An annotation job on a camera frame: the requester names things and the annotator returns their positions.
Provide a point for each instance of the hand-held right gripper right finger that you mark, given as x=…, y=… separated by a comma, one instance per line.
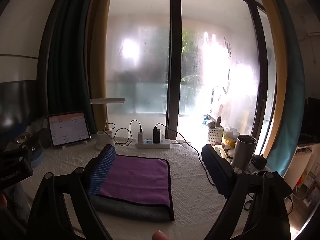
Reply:
x=215, y=173

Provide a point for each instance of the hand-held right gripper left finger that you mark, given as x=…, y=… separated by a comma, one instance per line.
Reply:
x=103, y=172

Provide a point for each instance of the purple towel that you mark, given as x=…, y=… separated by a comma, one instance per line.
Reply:
x=140, y=177

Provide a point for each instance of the grey towel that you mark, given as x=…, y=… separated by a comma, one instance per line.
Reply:
x=130, y=211

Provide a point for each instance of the person's left hand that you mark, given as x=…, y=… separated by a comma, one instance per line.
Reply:
x=2, y=202

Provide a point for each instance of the person's right hand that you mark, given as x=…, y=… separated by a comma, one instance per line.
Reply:
x=160, y=236

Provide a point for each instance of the blue round dish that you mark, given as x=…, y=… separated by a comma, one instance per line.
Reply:
x=38, y=158

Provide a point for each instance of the white textured tablecloth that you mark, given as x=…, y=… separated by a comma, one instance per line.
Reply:
x=192, y=182

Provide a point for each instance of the white desk lamp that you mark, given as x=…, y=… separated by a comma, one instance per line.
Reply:
x=106, y=140

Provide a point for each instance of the steel tumbler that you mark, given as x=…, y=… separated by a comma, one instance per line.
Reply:
x=243, y=152

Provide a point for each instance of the white perforated basket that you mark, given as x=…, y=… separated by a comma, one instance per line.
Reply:
x=216, y=136

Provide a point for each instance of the yellow packet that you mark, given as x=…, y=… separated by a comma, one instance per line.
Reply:
x=229, y=137

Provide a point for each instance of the white tablet stand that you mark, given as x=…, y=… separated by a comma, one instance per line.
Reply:
x=75, y=145

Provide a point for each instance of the black round lid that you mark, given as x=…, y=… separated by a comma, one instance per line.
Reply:
x=258, y=162

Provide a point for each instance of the white charger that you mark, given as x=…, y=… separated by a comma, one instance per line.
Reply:
x=141, y=136

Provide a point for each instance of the tablet with lit screen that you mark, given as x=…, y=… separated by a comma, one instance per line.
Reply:
x=68, y=128

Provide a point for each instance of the dark television screen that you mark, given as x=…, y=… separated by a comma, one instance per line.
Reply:
x=15, y=105

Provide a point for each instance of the white power strip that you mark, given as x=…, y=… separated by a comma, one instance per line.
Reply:
x=160, y=145

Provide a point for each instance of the black charger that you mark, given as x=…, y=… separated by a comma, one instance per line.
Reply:
x=157, y=136

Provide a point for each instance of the white shelf unit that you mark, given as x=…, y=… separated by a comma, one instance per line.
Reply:
x=306, y=170

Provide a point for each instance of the yellow curtain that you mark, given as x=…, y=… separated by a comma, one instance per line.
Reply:
x=275, y=67
x=98, y=67

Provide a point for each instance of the black monitor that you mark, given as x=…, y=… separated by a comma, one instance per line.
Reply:
x=311, y=120

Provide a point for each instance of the blue curtain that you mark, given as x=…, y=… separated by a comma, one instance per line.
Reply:
x=292, y=92

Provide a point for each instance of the dark green curtain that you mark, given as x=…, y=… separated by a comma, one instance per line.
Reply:
x=67, y=55

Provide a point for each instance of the dark sliding door frame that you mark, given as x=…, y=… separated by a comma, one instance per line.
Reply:
x=175, y=67

